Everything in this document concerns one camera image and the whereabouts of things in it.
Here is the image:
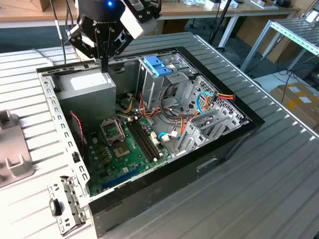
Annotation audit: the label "green motherboard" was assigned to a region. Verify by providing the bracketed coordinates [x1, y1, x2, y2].
[87, 116, 174, 197]

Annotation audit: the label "large cardboard box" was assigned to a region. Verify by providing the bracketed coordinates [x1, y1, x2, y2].
[270, 83, 319, 130]

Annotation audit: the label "metal socket cover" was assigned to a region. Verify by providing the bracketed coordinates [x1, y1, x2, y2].
[99, 118, 126, 145]

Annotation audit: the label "CPU socket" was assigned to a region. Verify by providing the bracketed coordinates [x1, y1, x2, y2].
[111, 141, 131, 159]

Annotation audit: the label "orange red wire bundle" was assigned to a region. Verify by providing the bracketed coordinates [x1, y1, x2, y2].
[138, 92, 162, 120]

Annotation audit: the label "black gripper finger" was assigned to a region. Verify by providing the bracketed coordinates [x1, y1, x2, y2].
[104, 25, 136, 73]
[67, 24, 106, 73]

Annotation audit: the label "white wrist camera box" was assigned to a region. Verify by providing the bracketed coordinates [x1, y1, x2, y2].
[119, 3, 145, 40]

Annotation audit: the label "grey parts rack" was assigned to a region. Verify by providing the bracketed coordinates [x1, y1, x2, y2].
[0, 109, 34, 189]

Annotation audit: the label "black open PC case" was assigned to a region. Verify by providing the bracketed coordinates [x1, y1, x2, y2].
[36, 46, 265, 239]

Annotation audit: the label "small cardboard box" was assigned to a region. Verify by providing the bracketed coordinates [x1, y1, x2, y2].
[26, 0, 54, 12]

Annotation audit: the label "light blue SATA wire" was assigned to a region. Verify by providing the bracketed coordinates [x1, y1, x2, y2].
[158, 91, 216, 143]

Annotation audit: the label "grey power supply unit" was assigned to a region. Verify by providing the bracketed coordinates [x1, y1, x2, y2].
[53, 66, 117, 127]

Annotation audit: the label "brown cardboard panel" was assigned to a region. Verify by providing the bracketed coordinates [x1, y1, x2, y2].
[235, 17, 300, 64]

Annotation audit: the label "metal expansion card retainer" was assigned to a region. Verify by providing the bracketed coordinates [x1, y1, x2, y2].
[47, 175, 92, 237]

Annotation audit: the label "black RAM slot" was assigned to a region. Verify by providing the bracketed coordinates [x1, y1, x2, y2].
[129, 121, 153, 164]
[138, 120, 161, 160]
[131, 121, 156, 162]
[135, 120, 158, 161]

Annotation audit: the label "blue expansion slot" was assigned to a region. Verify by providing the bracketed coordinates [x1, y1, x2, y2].
[101, 165, 143, 191]

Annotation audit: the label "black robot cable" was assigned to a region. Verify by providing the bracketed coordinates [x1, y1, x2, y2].
[49, 0, 75, 64]

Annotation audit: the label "blue plastic drive latch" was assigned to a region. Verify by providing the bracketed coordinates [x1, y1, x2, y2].
[144, 56, 173, 78]

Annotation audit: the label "black case fan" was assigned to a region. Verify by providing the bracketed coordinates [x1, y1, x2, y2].
[68, 111, 88, 153]

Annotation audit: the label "red yellow power wire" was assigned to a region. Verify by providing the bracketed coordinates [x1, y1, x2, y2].
[178, 92, 236, 136]

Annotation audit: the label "yellow black power wires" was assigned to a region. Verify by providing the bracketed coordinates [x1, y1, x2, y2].
[119, 92, 137, 115]

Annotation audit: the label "grey metal drive cage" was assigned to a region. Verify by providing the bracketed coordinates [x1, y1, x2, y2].
[136, 53, 197, 112]

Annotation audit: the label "black cable bundle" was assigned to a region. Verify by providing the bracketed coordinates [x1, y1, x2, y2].
[160, 83, 184, 120]

